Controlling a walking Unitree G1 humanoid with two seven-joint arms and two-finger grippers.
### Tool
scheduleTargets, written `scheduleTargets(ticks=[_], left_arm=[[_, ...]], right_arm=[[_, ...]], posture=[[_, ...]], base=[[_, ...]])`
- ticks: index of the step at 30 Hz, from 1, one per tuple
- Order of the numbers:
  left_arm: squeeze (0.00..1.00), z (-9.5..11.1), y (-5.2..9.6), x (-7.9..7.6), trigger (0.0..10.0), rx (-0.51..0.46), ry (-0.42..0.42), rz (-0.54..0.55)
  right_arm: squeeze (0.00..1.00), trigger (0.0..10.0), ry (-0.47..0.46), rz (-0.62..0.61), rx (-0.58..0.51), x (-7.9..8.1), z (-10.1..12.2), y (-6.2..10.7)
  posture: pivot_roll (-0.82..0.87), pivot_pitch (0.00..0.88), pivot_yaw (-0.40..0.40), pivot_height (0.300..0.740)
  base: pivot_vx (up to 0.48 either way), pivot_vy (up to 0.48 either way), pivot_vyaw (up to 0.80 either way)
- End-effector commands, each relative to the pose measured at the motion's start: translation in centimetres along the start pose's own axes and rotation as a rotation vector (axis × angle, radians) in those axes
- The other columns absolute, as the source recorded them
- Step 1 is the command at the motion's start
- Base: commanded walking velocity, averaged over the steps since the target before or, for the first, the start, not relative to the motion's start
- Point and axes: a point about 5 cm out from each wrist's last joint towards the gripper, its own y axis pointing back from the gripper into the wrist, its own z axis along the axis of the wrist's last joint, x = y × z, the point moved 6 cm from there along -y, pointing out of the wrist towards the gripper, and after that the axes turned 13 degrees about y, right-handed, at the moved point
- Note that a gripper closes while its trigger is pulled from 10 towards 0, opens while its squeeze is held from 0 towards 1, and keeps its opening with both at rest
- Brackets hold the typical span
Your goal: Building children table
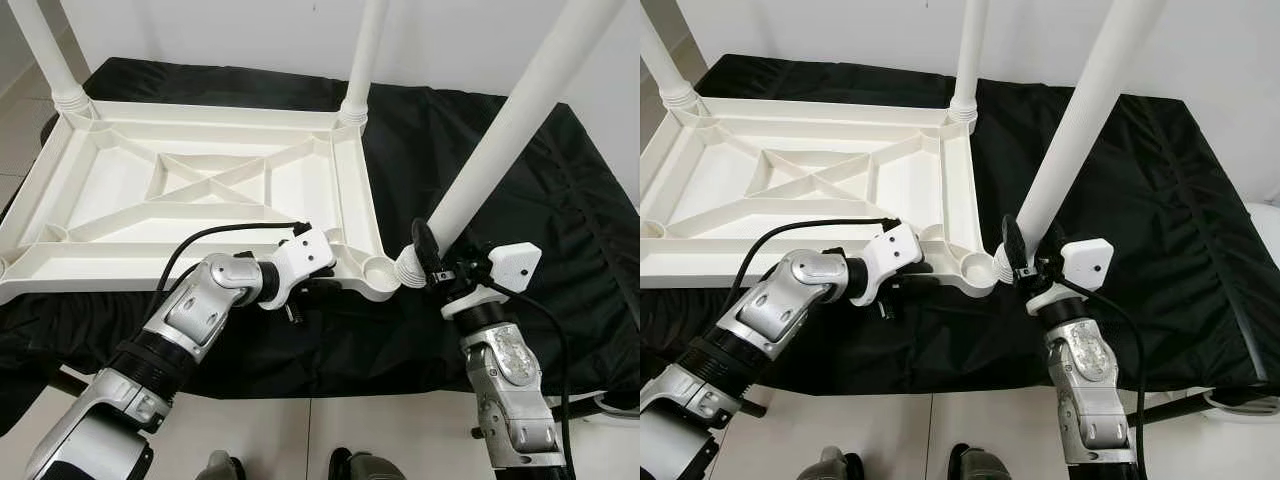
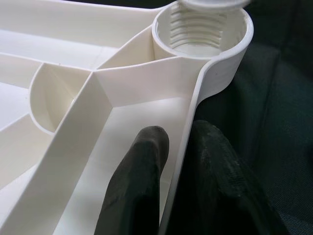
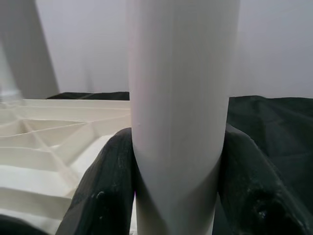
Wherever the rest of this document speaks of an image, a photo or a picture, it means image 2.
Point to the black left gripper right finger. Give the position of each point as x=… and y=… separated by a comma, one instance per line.
x=220, y=186

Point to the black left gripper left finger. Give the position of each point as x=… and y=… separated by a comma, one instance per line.
x=137, y=186

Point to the white plastic table top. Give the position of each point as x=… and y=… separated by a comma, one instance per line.
x=137, y=85

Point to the white plastic table leg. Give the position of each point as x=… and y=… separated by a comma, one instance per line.
x=212, y=3

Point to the black cloth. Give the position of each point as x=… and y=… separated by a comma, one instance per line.
x=281, y=122

